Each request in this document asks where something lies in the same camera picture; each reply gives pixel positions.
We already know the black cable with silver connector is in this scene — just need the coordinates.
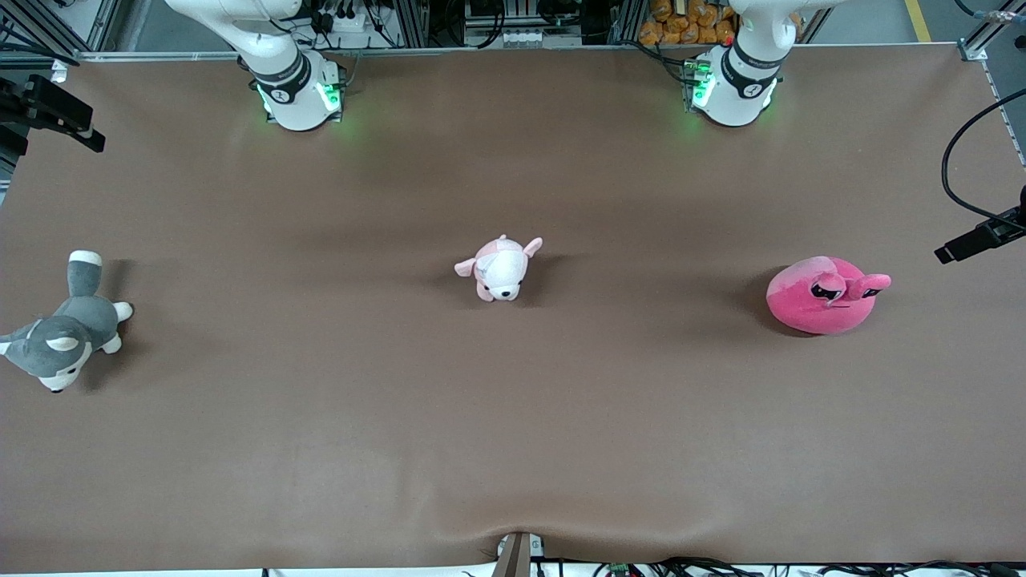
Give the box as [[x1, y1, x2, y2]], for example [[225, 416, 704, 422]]
[[952, 0, 1026, 26]]

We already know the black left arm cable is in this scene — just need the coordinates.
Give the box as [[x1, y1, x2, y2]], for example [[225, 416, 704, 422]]
[[940, 87, 1026, 227]]

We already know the round hot pink plush toy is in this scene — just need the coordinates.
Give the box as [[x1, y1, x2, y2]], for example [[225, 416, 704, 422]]
[[765, 256, 892, 336]]

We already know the aluminium bracket post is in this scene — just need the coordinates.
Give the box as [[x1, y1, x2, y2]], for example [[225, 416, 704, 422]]
[[491, 531, 547, 577]]

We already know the grey white husky plush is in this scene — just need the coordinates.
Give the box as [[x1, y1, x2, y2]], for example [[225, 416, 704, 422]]
[[0, 250, 134, 393]]

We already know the white power strip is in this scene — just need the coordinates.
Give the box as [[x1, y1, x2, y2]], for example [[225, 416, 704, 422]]
[[314, 6, 371, 34]]

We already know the pale pink white plush dog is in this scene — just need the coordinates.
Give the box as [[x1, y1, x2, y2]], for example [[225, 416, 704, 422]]
[[454, 235, 543, 303]]

